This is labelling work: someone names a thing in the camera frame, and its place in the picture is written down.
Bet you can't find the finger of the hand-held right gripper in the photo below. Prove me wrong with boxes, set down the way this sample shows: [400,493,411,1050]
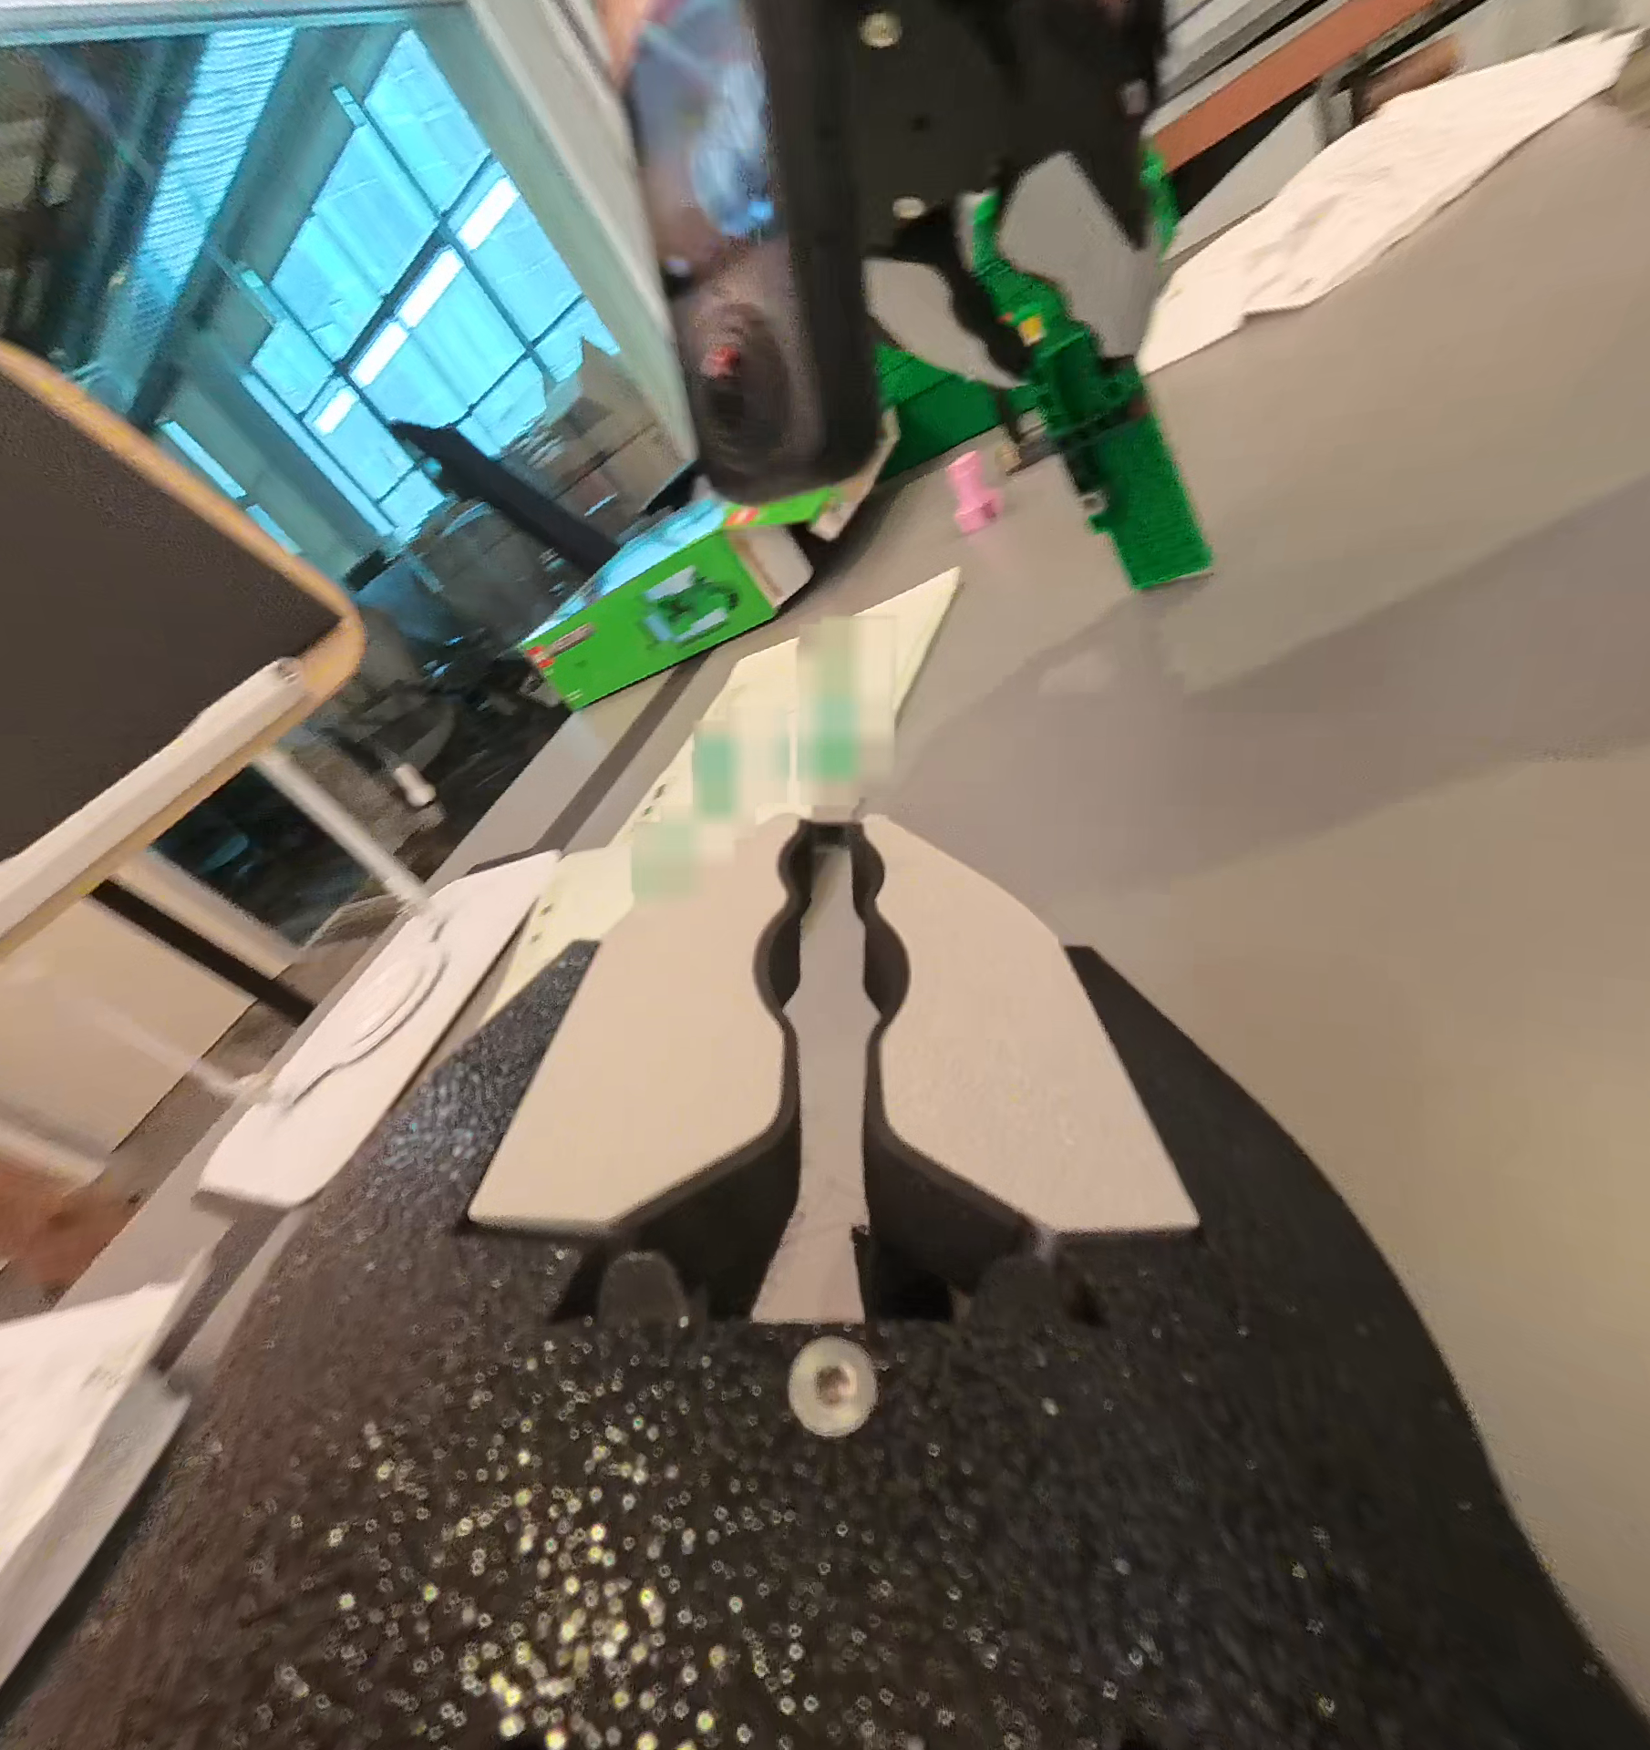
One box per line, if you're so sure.
[994,148,1167,330]
[861,251,1035,387]

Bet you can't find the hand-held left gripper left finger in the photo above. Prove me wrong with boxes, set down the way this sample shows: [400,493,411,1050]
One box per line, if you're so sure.
[467,817,816,1326]

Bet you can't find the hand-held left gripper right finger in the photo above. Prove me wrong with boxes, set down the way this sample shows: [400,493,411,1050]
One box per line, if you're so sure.
[846,813,1203,1326]

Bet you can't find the green building brick baseplate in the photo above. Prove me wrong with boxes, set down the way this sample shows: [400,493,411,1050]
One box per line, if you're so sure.
[875,136,1219,592]

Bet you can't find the grey desk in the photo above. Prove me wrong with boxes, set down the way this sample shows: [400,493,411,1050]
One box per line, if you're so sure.
[32,0,1650,1750]

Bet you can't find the white paper sheets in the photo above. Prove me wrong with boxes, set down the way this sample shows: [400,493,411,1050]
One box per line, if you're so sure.
[1138,28,1650,373]

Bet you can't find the white flat plate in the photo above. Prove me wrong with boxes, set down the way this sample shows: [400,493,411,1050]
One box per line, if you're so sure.
[194,744,563,1214]

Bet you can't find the printed instruction sheet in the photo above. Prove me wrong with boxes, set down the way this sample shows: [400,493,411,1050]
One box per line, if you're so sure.
[526,566,968,979]

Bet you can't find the green cardboard box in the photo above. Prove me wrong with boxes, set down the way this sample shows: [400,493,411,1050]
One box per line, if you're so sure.
[516,491,820,712]

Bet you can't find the dark wood-edged board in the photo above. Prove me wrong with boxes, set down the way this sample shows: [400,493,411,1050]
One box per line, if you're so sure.
[0,328,372,989]

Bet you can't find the white paper sheet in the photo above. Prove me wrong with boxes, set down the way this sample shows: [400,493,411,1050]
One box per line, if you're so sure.
[0,1275,216,1744]

